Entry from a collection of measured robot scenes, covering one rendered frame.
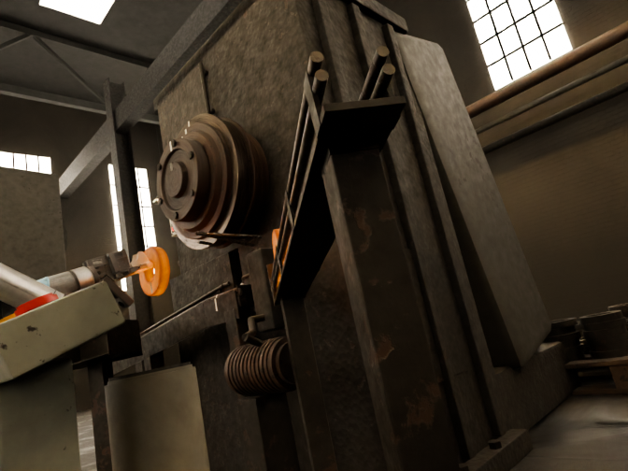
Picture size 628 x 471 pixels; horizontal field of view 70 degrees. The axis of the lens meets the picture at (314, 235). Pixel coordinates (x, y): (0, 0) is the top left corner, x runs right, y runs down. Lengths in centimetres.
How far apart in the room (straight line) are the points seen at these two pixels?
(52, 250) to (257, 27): 293
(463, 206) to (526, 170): 552
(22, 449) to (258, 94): 135
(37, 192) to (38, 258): 55
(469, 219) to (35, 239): 332
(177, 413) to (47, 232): 366
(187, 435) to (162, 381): 8
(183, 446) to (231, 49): 150
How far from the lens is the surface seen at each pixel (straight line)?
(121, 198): 892
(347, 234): 42
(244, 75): 177
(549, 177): 731
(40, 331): 49
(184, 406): 65
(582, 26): 772
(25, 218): 422
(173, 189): 159
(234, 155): 147
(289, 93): 155
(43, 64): 1244
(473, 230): 194
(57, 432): 56
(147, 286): 156
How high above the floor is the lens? 52
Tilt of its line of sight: 12 degrees up
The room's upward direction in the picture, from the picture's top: 12 degrees counter-clockwise
